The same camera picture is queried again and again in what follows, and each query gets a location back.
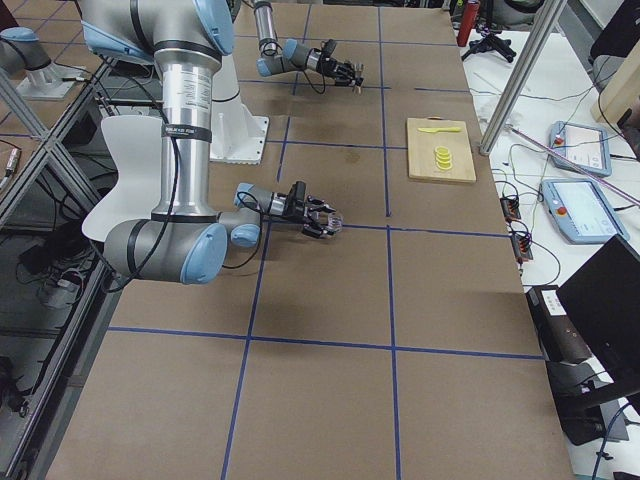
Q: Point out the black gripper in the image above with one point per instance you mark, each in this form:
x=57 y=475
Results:
x=298 y=213
x=332 y=66

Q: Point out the steel jigger measuring cup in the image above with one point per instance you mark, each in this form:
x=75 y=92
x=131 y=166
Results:
x=358 y=78

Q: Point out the clear glass cup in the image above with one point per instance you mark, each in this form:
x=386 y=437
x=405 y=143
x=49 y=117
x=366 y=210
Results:
x=334 y=219

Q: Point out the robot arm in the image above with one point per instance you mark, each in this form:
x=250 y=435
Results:
x=156 y=223
x=316 y=64

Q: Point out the yellow plastic knife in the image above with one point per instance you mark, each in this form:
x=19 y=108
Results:
x=433 y=130

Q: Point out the bamboo cutting board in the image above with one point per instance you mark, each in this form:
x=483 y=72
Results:
x=421 y=156

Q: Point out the red cylinder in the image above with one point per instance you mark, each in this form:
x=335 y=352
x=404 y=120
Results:
x=468 y=21

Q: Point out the white plastic chair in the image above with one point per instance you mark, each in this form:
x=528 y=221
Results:
x=135 y=145

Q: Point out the far teach pendant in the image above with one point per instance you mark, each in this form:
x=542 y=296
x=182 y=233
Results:
x=586 y=146

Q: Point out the teach pendant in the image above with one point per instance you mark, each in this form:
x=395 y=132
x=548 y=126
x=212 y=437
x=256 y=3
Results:
x=580 y=211
x=586 y=146

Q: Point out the near teach pendant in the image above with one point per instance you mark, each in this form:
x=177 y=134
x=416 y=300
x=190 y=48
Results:
x=580 y=211

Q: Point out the black power box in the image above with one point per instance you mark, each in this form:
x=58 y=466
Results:
x=557 y=334

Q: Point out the black monitor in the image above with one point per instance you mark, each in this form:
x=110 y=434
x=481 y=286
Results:
x=602 y=301

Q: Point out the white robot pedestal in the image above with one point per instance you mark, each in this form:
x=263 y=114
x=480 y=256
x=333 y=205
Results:
x=238 y=136

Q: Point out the black camera tripod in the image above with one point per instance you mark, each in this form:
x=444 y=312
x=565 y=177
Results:
x=491 y=42

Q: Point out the aluminium frame post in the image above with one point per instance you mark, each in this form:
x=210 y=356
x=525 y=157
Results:
x=542 y=28

